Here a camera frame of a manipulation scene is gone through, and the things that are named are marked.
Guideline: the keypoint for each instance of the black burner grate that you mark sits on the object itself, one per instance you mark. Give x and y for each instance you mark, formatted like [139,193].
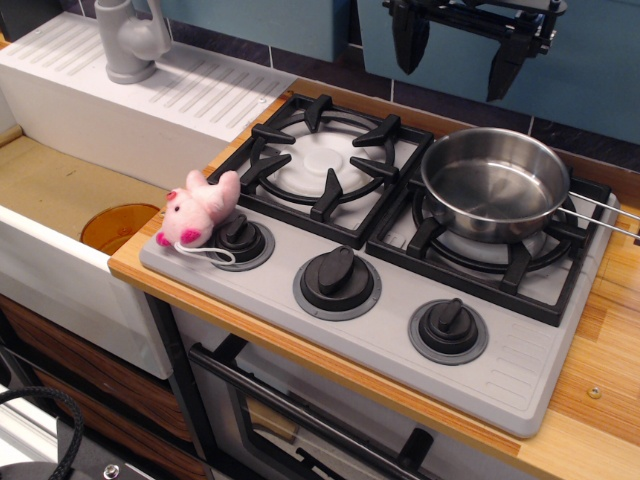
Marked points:
[537,277]
[315,170]

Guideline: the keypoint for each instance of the black right stove knob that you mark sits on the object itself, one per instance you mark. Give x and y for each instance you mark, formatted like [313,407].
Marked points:
[448,332]

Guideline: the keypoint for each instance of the black stove knob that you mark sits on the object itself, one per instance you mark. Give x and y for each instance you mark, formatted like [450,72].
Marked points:
[240,245]
[448,332]
[337,285]

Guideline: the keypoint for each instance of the orange plastic plate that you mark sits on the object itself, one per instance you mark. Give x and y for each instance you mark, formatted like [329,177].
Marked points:
[112,228]

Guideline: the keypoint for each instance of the grey toy stove top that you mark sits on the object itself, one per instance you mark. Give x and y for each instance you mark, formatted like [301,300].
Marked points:
[508,386]

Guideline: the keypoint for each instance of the wooden drawer front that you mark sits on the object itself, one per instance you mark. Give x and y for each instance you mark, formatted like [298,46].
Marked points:
[125,409]

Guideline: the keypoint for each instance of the pink stuffed pig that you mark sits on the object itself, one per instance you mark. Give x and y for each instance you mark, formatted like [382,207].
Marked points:
[192,213]

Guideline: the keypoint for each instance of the toy oven door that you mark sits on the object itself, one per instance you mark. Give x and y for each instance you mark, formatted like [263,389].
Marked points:
[281,449]

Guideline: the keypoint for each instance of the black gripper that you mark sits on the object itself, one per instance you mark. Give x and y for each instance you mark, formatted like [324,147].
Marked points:
[522,28]

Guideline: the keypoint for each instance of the grey toy faucet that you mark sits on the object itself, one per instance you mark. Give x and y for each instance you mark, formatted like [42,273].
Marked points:
[131,45]

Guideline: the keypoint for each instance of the black left stove knob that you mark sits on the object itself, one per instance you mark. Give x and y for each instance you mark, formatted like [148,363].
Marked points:
[240,245]

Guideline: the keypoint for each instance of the black oven door handle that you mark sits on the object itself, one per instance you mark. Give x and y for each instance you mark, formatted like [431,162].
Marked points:
[222,364]

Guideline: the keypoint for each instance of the black right burner grate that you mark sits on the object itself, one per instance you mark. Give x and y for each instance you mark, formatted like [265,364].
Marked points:
[537,277]

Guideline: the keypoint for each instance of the white toy sink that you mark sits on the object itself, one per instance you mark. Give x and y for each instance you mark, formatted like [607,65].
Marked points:
[74,144]

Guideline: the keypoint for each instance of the black middle stove knob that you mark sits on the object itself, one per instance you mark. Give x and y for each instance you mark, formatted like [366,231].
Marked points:
[337,285]

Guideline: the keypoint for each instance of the black left burner grate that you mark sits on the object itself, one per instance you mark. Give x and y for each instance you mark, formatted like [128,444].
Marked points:
[315,170]

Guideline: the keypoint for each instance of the stainless steel pan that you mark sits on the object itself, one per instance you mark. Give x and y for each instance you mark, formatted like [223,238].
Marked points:
[495,185]

